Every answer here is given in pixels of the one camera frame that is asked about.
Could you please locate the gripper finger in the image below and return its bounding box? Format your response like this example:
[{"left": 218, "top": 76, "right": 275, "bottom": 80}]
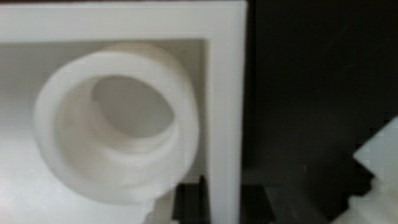
[{"left": 330, "top": 116, "right": 398, "bottom": 224}]

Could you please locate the white square tabletop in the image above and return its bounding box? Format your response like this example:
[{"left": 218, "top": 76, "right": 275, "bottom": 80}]
[{"left": 0, "top": 0, "right": 247, "bottom": 224}]

